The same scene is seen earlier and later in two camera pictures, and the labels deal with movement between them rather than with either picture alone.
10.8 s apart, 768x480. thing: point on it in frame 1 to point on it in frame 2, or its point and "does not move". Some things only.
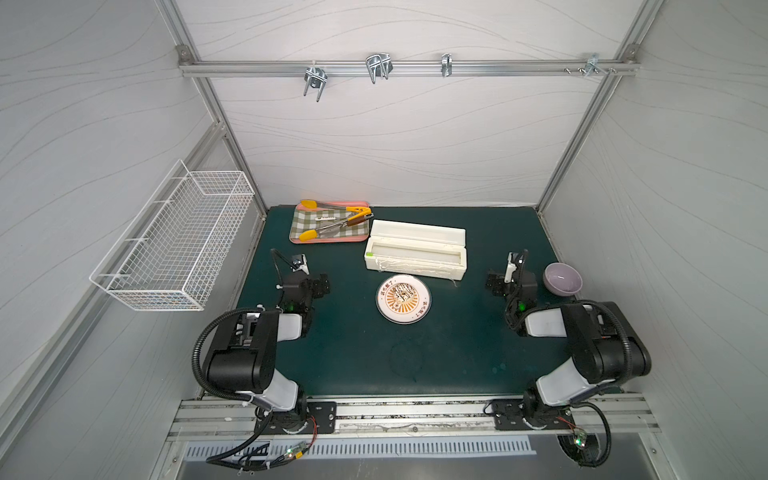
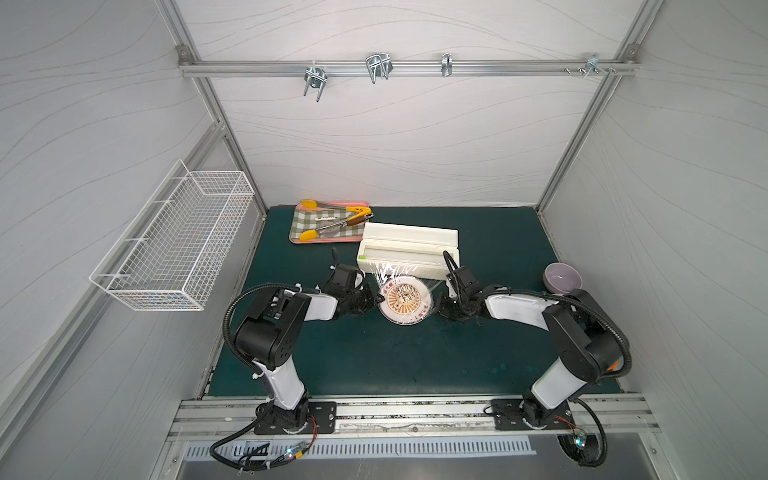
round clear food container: x=403 y=299 does not move
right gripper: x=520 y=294 to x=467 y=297
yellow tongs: x=310 y=235 does not move
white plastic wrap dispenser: x=417 y=249 does not move
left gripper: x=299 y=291 to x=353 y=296
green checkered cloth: x=327 y=223 does not move
